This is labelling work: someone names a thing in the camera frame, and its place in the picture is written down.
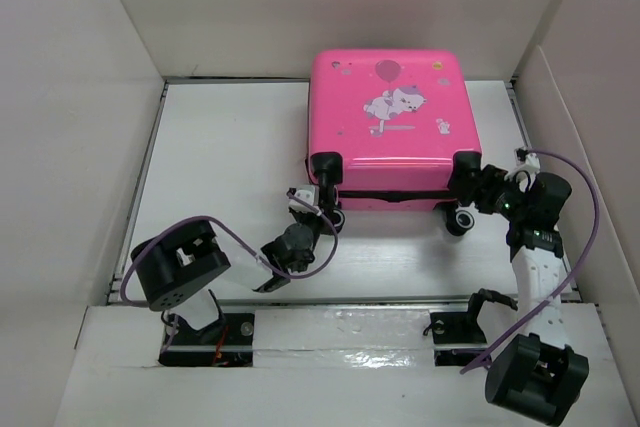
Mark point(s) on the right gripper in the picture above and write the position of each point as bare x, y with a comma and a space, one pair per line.
487, 183

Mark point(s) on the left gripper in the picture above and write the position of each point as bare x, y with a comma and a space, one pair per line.
314, 217

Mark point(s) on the pink hard-shell suitcase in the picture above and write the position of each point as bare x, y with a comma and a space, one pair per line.
385, 127

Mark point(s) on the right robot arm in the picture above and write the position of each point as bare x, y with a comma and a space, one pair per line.
532, 370

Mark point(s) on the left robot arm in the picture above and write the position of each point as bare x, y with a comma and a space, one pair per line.
172, 267

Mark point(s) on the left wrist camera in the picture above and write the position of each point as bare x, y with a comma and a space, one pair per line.
304, 199

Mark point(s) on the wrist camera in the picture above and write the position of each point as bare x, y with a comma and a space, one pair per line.
304, 199
527, 164

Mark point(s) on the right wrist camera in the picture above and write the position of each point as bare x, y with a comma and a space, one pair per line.
527, 164

